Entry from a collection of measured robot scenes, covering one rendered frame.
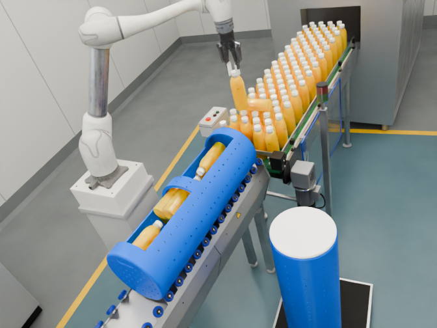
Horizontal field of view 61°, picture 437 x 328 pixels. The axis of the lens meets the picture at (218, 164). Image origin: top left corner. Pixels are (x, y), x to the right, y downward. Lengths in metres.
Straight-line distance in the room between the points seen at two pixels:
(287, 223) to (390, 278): 1.24
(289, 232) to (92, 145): 1.05
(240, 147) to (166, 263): 0.71
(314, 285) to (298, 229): 0.25
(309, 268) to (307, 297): 0.21
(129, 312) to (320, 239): 0.85
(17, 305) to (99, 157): 1.48
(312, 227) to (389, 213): 1.54
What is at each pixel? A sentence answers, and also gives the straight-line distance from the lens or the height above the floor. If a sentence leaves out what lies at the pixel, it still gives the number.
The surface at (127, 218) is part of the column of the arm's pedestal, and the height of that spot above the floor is 0.94.
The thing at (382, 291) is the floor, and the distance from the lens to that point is 2.69.
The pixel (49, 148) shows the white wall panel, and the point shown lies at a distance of 4.69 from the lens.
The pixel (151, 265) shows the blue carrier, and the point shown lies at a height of 1.18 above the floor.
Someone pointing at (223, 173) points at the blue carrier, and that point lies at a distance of 1.75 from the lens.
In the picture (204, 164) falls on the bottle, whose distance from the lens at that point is 1.88.
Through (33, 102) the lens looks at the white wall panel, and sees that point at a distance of 4.55.
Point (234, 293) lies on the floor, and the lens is 2.73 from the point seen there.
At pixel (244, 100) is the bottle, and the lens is 2.03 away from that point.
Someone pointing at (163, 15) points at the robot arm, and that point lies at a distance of 1.84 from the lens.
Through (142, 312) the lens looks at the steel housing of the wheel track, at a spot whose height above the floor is 0.93.
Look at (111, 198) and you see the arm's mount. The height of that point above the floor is 1.10.
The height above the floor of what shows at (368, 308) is 0.15.
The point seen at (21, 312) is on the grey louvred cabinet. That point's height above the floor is 0.19.
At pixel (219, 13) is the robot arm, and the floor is 1.77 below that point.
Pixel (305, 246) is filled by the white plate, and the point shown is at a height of 1.04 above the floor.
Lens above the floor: 2.27
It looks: 37 degrees down
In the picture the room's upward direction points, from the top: 16 degrees counter-clockwise
